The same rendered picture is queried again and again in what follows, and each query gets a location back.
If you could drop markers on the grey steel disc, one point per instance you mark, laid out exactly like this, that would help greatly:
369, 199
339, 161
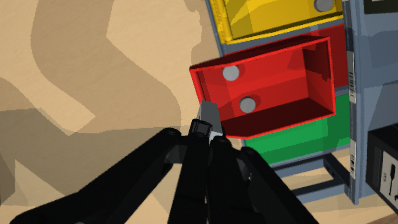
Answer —
247, 104
323, 5
230, 73

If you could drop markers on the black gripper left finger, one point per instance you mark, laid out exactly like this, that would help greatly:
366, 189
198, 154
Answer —
116, 194

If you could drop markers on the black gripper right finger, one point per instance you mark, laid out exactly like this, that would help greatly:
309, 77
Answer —
226, 193

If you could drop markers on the red bin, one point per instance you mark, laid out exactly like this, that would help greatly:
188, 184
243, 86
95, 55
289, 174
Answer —
291, 88

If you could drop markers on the yellow bin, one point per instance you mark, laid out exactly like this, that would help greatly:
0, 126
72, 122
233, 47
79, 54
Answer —
244, 20

